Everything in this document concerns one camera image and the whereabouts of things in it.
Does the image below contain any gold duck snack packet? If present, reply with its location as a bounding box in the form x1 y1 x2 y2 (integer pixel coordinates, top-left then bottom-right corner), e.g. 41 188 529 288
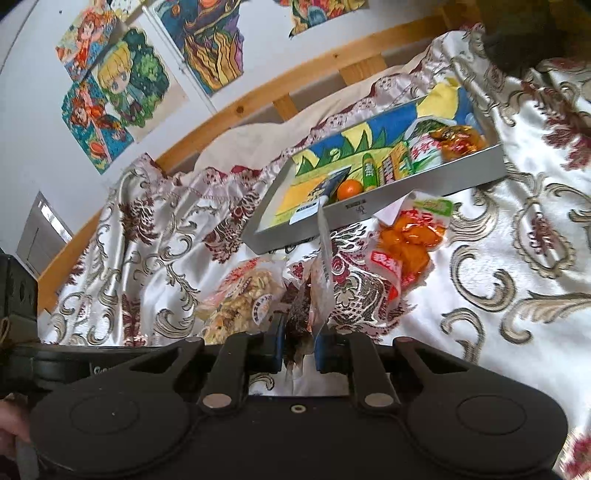
429 125 488 162

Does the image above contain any olive brown hanging garment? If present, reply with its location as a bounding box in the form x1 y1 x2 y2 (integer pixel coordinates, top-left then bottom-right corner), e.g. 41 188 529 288
477 0 590 75

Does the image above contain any blue white powder sachet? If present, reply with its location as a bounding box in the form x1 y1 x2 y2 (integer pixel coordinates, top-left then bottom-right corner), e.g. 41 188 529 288
290 166 351 225

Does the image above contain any grey tray with painted liner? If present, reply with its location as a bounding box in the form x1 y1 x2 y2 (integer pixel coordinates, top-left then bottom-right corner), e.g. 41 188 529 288
242 81 507 254

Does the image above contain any yellow green cracker packet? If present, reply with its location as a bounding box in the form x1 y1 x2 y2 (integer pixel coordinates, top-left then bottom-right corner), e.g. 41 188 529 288
378 141 413 186

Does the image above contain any starry swirl painting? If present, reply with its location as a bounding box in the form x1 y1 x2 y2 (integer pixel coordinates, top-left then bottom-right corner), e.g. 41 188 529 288
152 0 243 95

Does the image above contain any orange dried fruit packet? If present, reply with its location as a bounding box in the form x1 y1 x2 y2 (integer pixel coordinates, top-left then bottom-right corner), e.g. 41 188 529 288
366 191 453 308

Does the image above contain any small orange tangerine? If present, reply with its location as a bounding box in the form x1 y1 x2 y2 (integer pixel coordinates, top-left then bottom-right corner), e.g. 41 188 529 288
337 179 363 201

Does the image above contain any white red green snack bag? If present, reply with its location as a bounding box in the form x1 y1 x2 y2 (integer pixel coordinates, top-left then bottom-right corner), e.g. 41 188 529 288
404 116 446 174

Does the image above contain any wooden bed frame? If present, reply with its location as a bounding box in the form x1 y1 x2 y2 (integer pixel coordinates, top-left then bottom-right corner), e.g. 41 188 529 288
36 0 591 315

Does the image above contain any floral satin bedspread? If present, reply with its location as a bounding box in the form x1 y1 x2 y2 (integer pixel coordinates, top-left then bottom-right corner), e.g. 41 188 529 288
39 26 590 479

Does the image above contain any landscape flowers painting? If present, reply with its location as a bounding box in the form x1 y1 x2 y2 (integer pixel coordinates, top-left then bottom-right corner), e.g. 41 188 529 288
277 0 368 37

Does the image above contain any blond child painting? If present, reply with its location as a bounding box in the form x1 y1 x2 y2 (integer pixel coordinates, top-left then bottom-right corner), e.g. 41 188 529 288
91 27 187 142

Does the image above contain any red hair girl painting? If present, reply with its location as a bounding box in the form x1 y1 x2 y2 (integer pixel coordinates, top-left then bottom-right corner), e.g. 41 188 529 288
61 76 133 174

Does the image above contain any cream pillow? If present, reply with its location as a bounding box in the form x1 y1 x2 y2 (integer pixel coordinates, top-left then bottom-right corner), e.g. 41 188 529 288
192 49 433 179

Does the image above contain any green sausage stick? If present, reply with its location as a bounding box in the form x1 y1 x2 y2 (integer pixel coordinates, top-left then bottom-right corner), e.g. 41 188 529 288
363 153 379 192

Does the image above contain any person's left hand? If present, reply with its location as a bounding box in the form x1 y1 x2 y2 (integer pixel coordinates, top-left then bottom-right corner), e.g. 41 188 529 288
0 400 30 460

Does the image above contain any orange hair girl painting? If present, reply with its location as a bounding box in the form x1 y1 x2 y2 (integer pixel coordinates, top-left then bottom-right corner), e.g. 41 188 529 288
55 1 124 83

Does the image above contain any clear nut bar packet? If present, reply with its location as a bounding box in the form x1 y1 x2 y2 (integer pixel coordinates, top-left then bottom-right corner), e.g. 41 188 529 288
283 207 335 370

